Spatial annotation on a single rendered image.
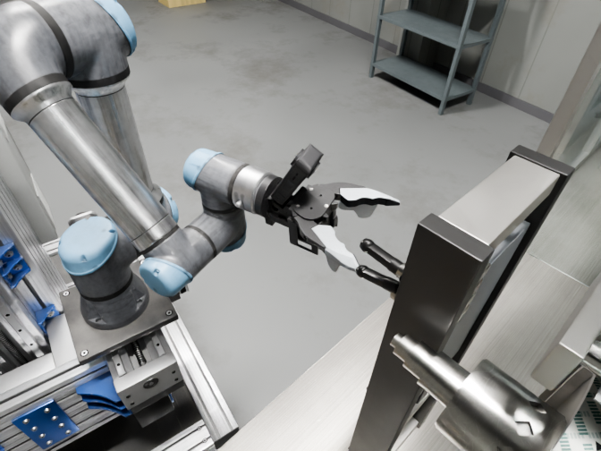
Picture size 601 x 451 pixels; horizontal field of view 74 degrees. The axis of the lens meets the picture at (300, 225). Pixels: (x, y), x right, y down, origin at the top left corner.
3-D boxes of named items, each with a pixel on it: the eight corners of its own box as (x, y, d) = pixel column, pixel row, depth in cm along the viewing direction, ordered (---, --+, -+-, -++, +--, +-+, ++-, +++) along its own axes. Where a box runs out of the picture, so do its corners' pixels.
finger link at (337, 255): (359, 288, 57) (328, 243, 63) (362, 265, 53) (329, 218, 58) (340, 297, 57) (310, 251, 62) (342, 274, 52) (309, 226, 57)
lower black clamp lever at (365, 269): (362, 270, 40) (361, 259, 40) (404, 291, 37) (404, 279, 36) (353, 277, 40) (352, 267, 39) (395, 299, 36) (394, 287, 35)
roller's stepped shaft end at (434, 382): (402, 337, 35) (410, 316, 33) (463, 387, 32) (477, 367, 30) (379, 360, 33) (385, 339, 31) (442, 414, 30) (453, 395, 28)
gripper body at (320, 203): (342, 225, 67) (281, 201, 72) (344, 189, 61) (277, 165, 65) (320, 258, 63) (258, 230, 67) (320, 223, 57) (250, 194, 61)
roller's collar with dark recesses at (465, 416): (468, 383, 34) (495, 343, 30) (537, 438, 31) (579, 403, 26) (425, 438, 31) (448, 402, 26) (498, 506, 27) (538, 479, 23)
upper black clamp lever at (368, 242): (365, 243, 38) (368, 233, 37) (409, 275, 35) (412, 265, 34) (356, 250, 37) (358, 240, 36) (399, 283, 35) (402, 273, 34)
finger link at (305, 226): (344, 247, 57) (317, 208, 62) (345, 239, 56) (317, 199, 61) (315, 259, 56) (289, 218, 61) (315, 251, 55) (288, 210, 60)
